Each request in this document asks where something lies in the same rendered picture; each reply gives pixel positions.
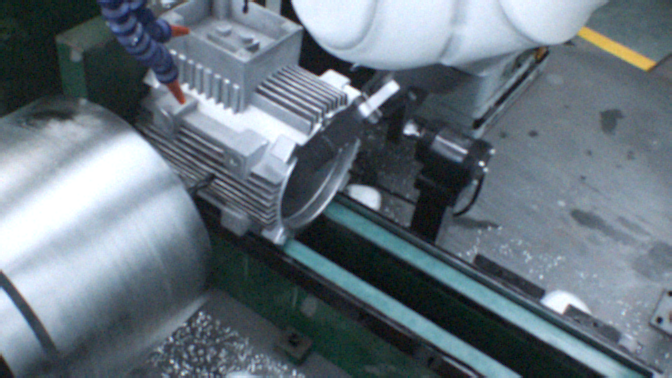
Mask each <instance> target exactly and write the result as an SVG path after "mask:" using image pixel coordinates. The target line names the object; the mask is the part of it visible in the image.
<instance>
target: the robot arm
mask: <svg viewBox="0 0 672 378"><path fill-rule="evenodd" d="M609 1H610V0H291V2H292V4H294V8H295V10H296V12H297V14H298V16H299V19H300V20H301V22H302V23H303V25H305V26H306V27H307V28H308V30H309V32H310V33H311V35H312V36H313V38H314V39H315V41H317V42H318V43H319V44H320V45H321V46H322V47H323V48H324V49H325V50H327V52H329V53H331V54H333V55H335V56H337V57H339V58H342V59H344V60H347V61H351V63H355V64H358V65H361V66H367V67H372V68H379V69H378V70H376V72H375V76H374V77H373V78H372V79H371V80H370V81H369V82H367V83H366V84H364V85H363V87H362V88H361V93H362V94H359V95H356V96H355V97H354V99H352V101H351V103H350V104H349V105H348V106H347V107H346V108H345V109H344V111H343V112H342V113H341V114H339V115H336V116H335V117H333V118H332V119H330V117H329V116H327V117H325V118H324V119H323V120H322V121H320V124H321V125H322V128H321V129H320V130H319V131H317V132H316V133H314V134H313V136H312V137H311V138H310V139H309V140H308V141H307V142H305V143H304V144H303V145H301V146H300V148H299V149H298V150H297V151H296V152H294V155H295V156H296V157H297V158H298V159H299V162H300V163H301V164H303V165H304V166H305V168H306V169H307V170H308V171H309V173H310V174H311V175H313V174H316V173H317V171H318V170H319V169H321V168H322V167H323V166H324V165H325V164H327V163H329V162H330V161H331V159H332V158H334V157H335V156H336V155H337V154H338V153H340V152H342V151H343V150H344V149H346V148H347V146H348V145H349V144H350V143H351V142H354V141H355V140H356V137H357V138H358V139H359V140H360V141H361V140H362V139H364V138H365V137H367V136H368V133H367V132H365V130H364V129H365V128H367V127H369V126H370V125H372V124H373V125H374V124H375V123H376V121H377V119H379V117H384V118H386V117H387V116H389V115H390V114H392V113H393V112H395V111H396V109H397V108H398V107H399V106H405V105H407V104H408V103H410V102H411V101H413V100H414V98H416V97H417V96H418V95H419V94H420V92H422V91H423V90H424V91H427V92H430V93H432V94H436V95H448V94H452V93H455V92H456V91H458V90H459V88H460V87H463V86H464V85H466V84H467V83H468V82H469V81H470V80H473V79H474V77H475V76H477V75H479V76H482V75H490V74H492V73H496V72H497V71H499V70H500V69H501V67H503V66H505V65H506V64H508V63H509V62H510V61H512V60H513V59H515V57H517V56H518V55H519V54H520V53H522V52H523V51H525V50H528V48H532V47H539V46H545V45H550V44H558V43H563V42H566V40H568V39H570V38H572V37H574V36H575V35H576V34H577V33H578V31H579V30H580V29H581V28H583V27H584V25H585V24H586V21H587V20H588V18H589V16H591V14H592V11H594V10H596V9H597V8H600V7H602V6H603V5H605V3H606V2H609ZM375 83H376V84H375Z"/></svg>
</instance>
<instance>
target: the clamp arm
mask: <svg viewBox="0 0 672 378"><path fill-rule="evenodd" d="M419 96H420V94H419V95H418V96H417V97H416V98H414V100H413V101H411V102H410V103H408V104H407V105H405V106H399V107H398V108H397V109H396V111H395V112H393V113H392V115H390V120H389V125H388V129H387V133H386V140H387V141H389V142H390V143H393V144H395V145H399V144H400V143H401V142H402V141H404V140H406V139H407V140H409V139H408V138H407V137H409V136H410V131H408V130H406V128H409V129H412V128H413V127H414V126H413V125H417V124H414V122H413V117H414V113H416V108H417V104H418V100H419ZM410 122H411V124H413V125H411V124H410ZM407 126H408V127H407ZM417 126H418V125H417ZM405 130H406V131H405ZM404 132H405V136H407V137H405V136H404Z"/></svg>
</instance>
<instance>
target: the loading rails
mask: <svg viewBox="0 0 672 378"><path fill-rule="evenodd" d="M192 200H194V202H195V204H196V206H197V208H198V211H199V214H200V216H201V218H202V221H203V224H204V227H206V230H207V232H209V233H210V234H211V237H212V241H211V242H210V245H211V251H212V260H213V284H212V287H213V286H215V287H217V288H219V289H221V290H222V291H224V292H225V293H227V294H228V295H231V297H232V298H234V299H235V300H237V301H238V302H240V303H241V304H244V305H245V306H247V307H249V309H250V310H252V311H253V312H256V313H257V314H259V315H260V316H262V317H263V318H265V319H266V321H268V320H269V322H270V323H272V324H273V325H275V326H276V327H278V328H281V329H282V330H284V331H283V333H282V334H281V335H280V337H278V338H277V339H276V340H275V341H274V345H273V351H274V352H276V353H277V354H278V356H281V357H282V358H284V359H285V360H287V361H288V362H290V363H291V364H294V365H295V367H299V365H300V364H301V363H302V362H303V361H305V360H306V358H307V357H308V356H309V354H310V353H311V352H312V350H313V351H315V352H317V353H319V354H320V356H322V357H323V358H325V359H326V360H329V361H330V362H332V363H333V364H335V365H336V367H338V368H339V369H342V370H343V371H345V372H347V373H348V374H350V375H351V376H354V378H663V377H664V375H665V371H664V370H661V369H659V368H658V367H656V366H653V364H651V363H649V362H648V361H645V360H643V359H641V358H639V356H638V355H635V354H633V353H631V352H628V351H627V350H625V349H623V347H621V346H619V345H617V344H615V343H613V342H610V341H609V340H607V338H605V337H602V336H600V335H599V334H597V333H595V332H592V331H590V329H589V328H587V327H584V326H582V325H581V324H579V323H577V322H574V320H572V319H571V318H569V317H567V316H564V315H562V314H561V313H559V312H557V311H556V310H554V309H552V308H551V307H549V306H546V305H544V304H543V303H541V301H539V300H536V299H534V298H533V297H531V296H529V295H526V294H524V293H523V292H522V291H521V290H519V289H516V288H515V287H513V286H511V285H509V284H506V283H505V282H503V280H501V279H499V278H497V277H495V276H493V275H491V274H489V273H487V272H486V271H483V269H481V268H479V267H478V266H476V265H473V264H471V263H469V262H468V261H466V260H464V258H461V257H459V256H458V255H456V254H454V253H451V252H449V251H448V250H446V249H444V248H442V246H441V245H438V244H436V243H434V242H432V241H431V240H429V239H426V238H424V237H422V235H421V234H419V233H417V232H414V231H413V230H411V229H409V228H407V227H405V226H403V225H401V224H399V222H397V221H395V220H394V219H392V218H389V217H387V216H385V215H384V214H382V213H380V212H377V210H376V209H374V208H372V207H370V206H368V205H367V204H364V203H362V202H360V201H358V200H357V199H355V197H352V196H350V195H348V194H347V193H345V192H343V191H342V192H338V191H336V192H335V193H334V195H333V196H332V199H331V200H330V204H329V207H325V208H324V213H321V214H320V217H319V218H318V217H317V218H316V221H314V222H311V226H310V227H309V226H308V227H307V230H303V233H298V235H297V237H296V235H295V237H294V239H292V238H291V237H287V239H286V240H285V242H284V244H278V243H274V242H272V241H271V240H269V239H267V238H266V237H263V238H261V237H259V235H258V234H256V233H254V232H253V231H250V230H248V231H246V232H245V233H244V234H243V236H242V237H239V236H238V234H236V233H235V232H233V231H231V230H230V229H227V228H226V227H224V226H223V225H221V213H222V209H221V208H219V207H218V206H215V205H213V204H212V203H210V202H209V201H207V200H205V199H203V197H200V199H197V197H195V196H194V197H192Z"/></svg>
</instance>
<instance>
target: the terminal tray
mask: <svg viewBox="0 0 672 378"><path fill-rule="evenodd" d="M243 5H244V3H243V0H189V1H187V2H185V4H183V5H181V6H178V7H176V8H174V9H172V10H170V11H167V12H165V13H163V14H161V16H159V19H164V20H166V21H167V22H169V23H170V24H173V26H180V27H185V28H189V29H190V33H189V35H186V36H181V37H176V38H171V40H170V41H169V42H168V43H164V45H165V48H167V49H168V52H169V53H170V54H171V55H172V56H173V59H174V65H176V66H177V67H178V69H179V77H178V80H180V85H181V86H183V85H184V84H188V88H189V91H192V89H193V88H195V90H197V94H198V95H201V94H203V93H204V94H205V99H207V100H208V101H209V99H211V98H213V99H214V105H219V104H220V103H222V104H223V109H224V110H226V109H228V108H232V114H233V115H236V114H238V113H239V114H240V115H243V113H244V112H245V110H246V108H247V107H248V105H249V102H250V91H253V92H255V93H256V86H257V85H259V86H261V82H262V80H264V81H267V78H268V76H270V77H272V72H275V73H276V72H277V69H280V70H282V68H283V67H285V68H286V66H287V65H288V66H292V64H293V65H294V66H296V67H297V66H298V58H299V55H300V45H301V36H302V27H301V26H299V25H297V24H295V23H293V22H290V21H288V20H286V19H284V17H282V16H279V15H277V14H275V13H273V12H271V11H268V10H266V9H264V7H262V6H260V5H257V4H255V3H253V2H251V1H249V4H248V5H249V12H248V14H244V13H242V7H243ZM171 15H177V16H178V17H177V18H176V19H173V18H171V17H170V16H171ZM286 24H288V25H291V28H285V27H284V26H285V25H286ZM240 51H247V52H248V55H247V56H241V55H240V54H239V52H240Z"/></svg>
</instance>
